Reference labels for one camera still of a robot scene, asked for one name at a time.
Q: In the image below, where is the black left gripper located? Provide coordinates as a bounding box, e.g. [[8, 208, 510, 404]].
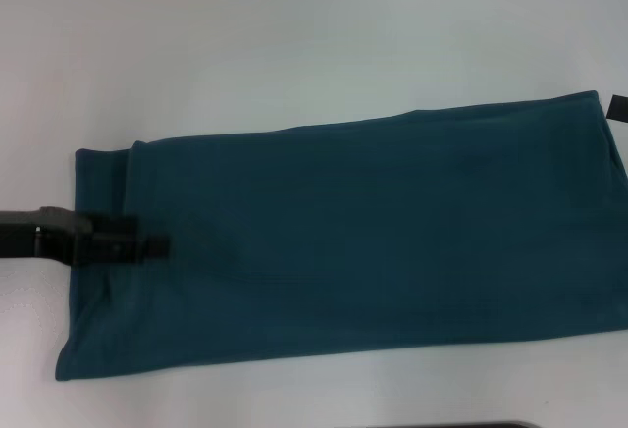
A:
[[0, 205, 172, 269]]

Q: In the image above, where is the teal blue printed t-shirt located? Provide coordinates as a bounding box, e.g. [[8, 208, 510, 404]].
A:
[[54, 89, 628, 385]]

